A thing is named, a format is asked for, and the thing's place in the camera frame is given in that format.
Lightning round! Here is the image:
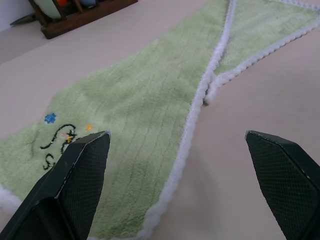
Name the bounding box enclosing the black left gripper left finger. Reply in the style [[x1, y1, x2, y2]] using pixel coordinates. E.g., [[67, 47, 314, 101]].
[[0, 130, 112, 240]]

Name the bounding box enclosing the pale green bowl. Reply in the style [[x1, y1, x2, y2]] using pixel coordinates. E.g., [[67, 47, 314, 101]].
[[33, 0, 63, 20]]

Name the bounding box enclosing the dark wooden rack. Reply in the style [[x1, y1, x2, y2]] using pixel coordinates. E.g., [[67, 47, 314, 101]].
[[27, 0, 139, 40]]

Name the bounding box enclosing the grey flat utensil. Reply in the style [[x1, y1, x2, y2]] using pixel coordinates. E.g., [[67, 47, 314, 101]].
[[9, 12, 37, 26]]

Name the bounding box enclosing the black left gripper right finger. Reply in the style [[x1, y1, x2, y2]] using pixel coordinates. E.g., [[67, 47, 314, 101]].
[[244, 130, 320, 240]]

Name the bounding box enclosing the green towel with white trim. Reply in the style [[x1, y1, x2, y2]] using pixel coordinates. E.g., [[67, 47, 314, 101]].
[[0, 0, 320, 240]]

